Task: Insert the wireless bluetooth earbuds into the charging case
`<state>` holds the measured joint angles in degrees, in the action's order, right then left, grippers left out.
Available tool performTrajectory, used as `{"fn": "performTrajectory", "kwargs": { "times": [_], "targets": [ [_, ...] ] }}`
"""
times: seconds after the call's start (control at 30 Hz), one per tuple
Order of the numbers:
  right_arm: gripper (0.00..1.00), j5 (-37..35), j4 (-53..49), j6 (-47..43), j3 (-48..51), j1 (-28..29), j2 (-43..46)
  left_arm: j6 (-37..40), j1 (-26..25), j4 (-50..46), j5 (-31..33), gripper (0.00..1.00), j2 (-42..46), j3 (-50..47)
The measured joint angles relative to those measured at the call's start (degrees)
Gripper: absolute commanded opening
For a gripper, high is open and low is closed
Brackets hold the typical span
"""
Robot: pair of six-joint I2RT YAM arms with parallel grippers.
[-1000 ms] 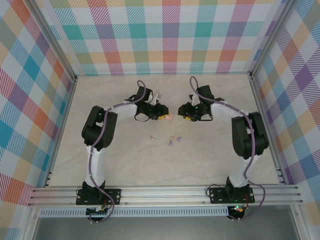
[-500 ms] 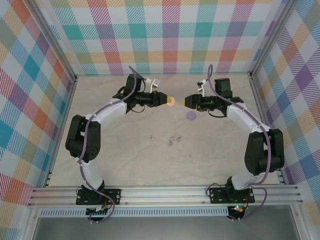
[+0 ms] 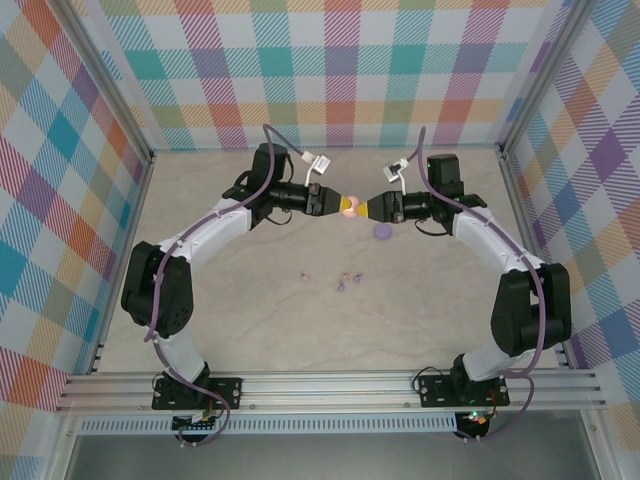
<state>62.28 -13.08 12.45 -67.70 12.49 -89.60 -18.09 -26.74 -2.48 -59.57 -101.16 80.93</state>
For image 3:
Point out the pink earbud charging case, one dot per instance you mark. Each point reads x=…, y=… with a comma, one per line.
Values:
x=351, y=212

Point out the purple earbud charging case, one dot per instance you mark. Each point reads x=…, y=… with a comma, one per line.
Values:
x=383, y=231

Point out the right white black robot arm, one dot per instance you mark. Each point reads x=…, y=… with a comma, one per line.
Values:
x=530, y=310

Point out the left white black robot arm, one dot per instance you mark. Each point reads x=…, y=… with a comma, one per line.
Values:
x=175, y=295

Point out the small controller circuit board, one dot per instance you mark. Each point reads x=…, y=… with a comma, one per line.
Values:
x=197, y=426
x=477, y=419

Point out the grey metal bottom panel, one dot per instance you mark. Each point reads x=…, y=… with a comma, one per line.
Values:
x=325, y=460

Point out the aluminium frame side rail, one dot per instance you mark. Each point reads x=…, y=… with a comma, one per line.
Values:
x=520, y=215
x=135, y=215

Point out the aluminium frame post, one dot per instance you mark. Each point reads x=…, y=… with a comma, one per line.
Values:
x=113, y=82
x=540, y=75

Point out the aluminium mounting rail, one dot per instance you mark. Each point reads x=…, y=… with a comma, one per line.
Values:
x=325, y=392

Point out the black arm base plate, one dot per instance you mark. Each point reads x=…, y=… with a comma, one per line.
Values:
x=430, y=400
x=225, y=387

